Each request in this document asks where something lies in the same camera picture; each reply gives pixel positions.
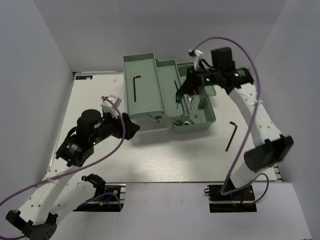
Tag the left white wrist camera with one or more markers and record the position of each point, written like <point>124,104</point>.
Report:
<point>110,104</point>

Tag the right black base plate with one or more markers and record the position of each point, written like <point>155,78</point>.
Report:
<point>237,202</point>

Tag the large silver ratchet wrench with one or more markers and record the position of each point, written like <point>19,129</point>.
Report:
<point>190,105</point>

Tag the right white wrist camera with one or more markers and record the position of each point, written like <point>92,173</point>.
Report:
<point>197,56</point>

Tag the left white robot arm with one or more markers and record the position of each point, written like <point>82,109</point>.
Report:
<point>38,217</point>

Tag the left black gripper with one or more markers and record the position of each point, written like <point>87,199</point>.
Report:
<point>119,122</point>

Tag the dark hex key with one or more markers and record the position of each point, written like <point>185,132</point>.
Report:
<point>232,135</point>
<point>134,87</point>
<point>181,101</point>

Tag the green toolbox with clear lid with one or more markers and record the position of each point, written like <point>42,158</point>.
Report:
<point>155,106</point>

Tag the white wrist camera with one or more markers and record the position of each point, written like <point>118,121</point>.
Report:
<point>197,56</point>
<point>110,104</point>

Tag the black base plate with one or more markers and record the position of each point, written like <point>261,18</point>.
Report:
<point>237,202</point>
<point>110,201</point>

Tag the green stubby screwdriver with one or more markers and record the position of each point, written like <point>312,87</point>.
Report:
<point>177,100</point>

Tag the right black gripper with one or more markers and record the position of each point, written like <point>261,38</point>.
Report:
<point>190,83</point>

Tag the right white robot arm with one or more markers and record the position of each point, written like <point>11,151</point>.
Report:
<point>270,145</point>

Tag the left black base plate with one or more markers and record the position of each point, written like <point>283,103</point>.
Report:
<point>110,201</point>

